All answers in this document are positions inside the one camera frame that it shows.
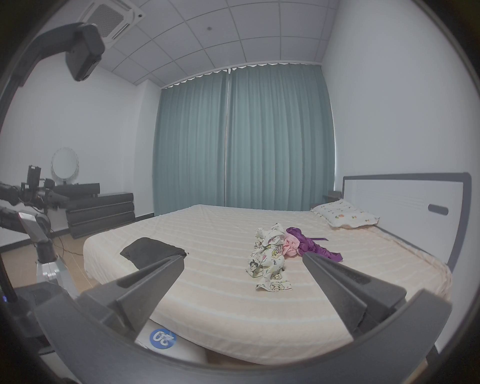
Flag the black chest of drawers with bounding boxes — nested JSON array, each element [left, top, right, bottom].
[[65, 192, 136, 239]]

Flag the round white mirror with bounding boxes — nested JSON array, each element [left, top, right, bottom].
[[50, 147, 80, 186]]

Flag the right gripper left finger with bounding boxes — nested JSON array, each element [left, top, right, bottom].
[[77, 255, 185, 340]]

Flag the white printed pillow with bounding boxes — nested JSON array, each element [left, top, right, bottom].
[[311, 199, 380, 229]]

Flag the bed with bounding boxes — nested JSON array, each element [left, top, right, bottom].
[[82, 172, 472, 366]]

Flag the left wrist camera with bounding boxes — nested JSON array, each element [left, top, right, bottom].
[[20, 165, 43, 190]]

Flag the blue-green curtain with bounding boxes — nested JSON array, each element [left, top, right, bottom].
[[225, 64, 336, 212], [152, 71, 230, 216]]

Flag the black cable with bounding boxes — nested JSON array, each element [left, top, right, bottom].
[[50, 230, 85, 257]]

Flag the purple garment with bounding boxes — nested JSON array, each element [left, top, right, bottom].
[[286, 226, 344, 263]]

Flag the white printed pyjama top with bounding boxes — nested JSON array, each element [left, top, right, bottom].
[[245, 223, 293, 292]]

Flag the ceiling air conditioner vent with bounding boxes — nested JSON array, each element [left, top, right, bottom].
[[77, 0, 146, 41]]

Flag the black T-shirt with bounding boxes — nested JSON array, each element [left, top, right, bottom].
[[120, 237, 188, 269]]

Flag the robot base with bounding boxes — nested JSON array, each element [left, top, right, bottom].
[[0, 259, 209, 366]]

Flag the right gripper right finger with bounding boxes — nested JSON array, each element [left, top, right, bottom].
[[302, 252, 408, 335]]

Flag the pink garment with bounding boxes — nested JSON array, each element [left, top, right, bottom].
[[282, 232, 301, 259]]

